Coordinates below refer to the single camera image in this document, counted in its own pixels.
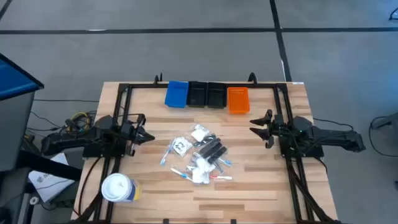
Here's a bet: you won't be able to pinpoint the blue plastic bin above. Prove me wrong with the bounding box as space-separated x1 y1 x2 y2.
164 80 190 110

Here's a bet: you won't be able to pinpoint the bagged black comb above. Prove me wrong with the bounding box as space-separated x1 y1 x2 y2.
198 138 222 157
208 146 229 166
192 133 218 149
203 142 225 161

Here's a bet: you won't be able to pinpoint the black floor cable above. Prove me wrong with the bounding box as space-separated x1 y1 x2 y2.
368 115 398 158

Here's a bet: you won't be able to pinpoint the white printed paper sheet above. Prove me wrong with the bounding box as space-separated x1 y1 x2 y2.
27 152 76 203

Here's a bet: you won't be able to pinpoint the bagged white puff black print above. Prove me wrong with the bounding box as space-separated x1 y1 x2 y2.
170 136 194 157

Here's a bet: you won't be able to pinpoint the black stand frame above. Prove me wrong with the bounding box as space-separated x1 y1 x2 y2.
0 149 83 224

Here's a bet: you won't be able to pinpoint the orange plastic bin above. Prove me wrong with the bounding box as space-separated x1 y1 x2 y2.
226 86 251 115

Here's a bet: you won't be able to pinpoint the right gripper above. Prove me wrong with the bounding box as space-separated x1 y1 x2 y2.
249 109 285 149

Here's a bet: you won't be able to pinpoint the bagged red toothbrush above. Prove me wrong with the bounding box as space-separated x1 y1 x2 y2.
209 174 234 182

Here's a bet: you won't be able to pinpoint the bagged white cotton pads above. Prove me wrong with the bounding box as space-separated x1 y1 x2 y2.
193 154 217 174

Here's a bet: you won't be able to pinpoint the black aluminium table frame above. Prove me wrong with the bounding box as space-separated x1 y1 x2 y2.
70 81 341 224

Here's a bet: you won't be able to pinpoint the yellow cable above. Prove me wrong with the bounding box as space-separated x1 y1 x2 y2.
63 111 94 136

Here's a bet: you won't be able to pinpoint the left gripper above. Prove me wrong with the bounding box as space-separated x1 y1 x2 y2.
120 113 155 156

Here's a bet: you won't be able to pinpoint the monitor with blue screen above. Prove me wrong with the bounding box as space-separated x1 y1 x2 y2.
0 52 45 172

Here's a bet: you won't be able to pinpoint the bagged cotton swabs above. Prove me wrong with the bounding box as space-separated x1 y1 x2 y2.
191 170 211 185

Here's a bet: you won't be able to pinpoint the bagged cotton balls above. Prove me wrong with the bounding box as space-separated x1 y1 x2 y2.
190 123 211 142

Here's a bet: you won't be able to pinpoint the black plastic bin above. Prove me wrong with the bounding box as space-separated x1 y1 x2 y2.
186 81 208 109
206 82 228 110

